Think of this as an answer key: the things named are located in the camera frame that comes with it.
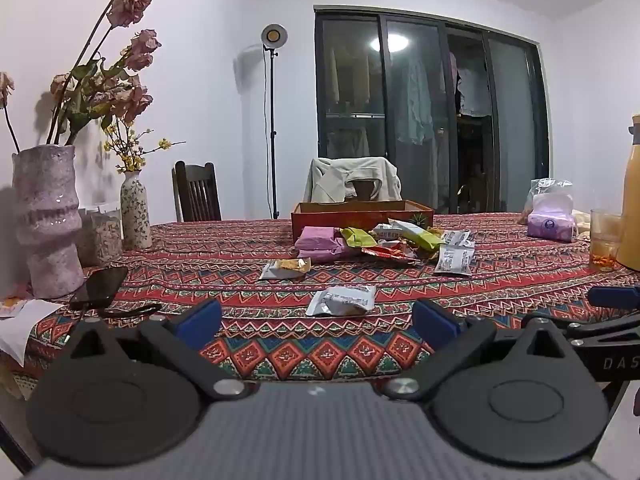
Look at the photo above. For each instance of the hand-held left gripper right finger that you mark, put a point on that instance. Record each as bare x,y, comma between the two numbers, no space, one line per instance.
434,321

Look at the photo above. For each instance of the small silver white snack packet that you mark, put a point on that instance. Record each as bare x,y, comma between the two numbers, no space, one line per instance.
460,238

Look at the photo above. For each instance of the black framed sliding glass door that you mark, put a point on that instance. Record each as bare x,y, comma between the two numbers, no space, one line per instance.
350,85

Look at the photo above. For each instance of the dark wooden chair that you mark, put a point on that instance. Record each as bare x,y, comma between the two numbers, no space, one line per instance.
364,189
197,195

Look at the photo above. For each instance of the yellow thermos bottle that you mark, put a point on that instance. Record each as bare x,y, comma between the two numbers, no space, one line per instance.
631,210

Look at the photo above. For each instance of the black smartphone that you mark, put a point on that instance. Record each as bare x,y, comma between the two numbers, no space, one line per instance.
100,287

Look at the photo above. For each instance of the clear plastic bag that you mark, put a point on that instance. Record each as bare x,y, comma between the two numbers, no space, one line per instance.
542,187

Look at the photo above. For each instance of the yellow flower sprigs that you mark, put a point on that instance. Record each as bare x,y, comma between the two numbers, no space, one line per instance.
131,160

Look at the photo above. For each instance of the small orange paper packet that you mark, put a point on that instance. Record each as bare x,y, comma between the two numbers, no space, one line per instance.
11,307

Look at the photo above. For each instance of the silver brown snack packet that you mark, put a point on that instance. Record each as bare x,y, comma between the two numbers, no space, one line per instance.
340,301

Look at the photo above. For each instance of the cream food bag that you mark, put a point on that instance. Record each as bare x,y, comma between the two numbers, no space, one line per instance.
582,222

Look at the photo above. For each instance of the floor lamp on stand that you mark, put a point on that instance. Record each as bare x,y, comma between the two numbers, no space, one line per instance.
274,35

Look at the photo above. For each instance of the silver orange snack packet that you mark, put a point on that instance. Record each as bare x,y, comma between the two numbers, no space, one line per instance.
285,269

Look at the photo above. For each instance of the pink snack packet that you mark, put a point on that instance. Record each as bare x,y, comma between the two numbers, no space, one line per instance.
320,236
320,254

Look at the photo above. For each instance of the yellow green snack packet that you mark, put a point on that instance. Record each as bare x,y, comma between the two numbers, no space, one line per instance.
357,237

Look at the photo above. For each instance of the glass cup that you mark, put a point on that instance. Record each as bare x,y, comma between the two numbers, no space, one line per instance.
605,240

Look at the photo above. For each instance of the orange cardboard box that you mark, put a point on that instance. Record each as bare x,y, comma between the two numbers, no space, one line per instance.
360,219

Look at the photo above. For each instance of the purple tissue pack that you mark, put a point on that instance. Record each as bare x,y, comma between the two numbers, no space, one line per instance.
550,222

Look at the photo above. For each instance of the white paper sheet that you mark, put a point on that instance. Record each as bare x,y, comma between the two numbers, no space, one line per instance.
25,335

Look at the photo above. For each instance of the large silver white snack packet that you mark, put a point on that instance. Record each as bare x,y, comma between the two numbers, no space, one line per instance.
454,260

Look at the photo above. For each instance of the glass jar with white lid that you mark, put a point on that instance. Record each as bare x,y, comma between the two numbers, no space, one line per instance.
100,237

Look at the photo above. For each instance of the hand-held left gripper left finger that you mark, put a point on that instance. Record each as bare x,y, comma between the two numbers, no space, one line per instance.
199,319

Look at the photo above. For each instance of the long green white snack packet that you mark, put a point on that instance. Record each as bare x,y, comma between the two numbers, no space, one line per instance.
417,234

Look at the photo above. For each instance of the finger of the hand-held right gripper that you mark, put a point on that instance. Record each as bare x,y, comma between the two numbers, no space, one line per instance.
612,295
605,331

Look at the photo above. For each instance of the beige jacket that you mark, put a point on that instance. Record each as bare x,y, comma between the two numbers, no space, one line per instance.
330,180

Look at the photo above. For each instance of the hanging pale shirt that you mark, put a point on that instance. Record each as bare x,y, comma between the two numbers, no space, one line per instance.
417,105

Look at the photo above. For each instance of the large pink ceramic vase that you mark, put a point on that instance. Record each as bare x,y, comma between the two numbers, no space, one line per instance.
47,220

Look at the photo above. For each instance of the dried pink roses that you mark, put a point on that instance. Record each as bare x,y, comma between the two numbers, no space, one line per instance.
135,5

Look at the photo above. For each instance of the small floral vase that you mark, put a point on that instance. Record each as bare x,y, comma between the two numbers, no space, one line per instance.
135,215

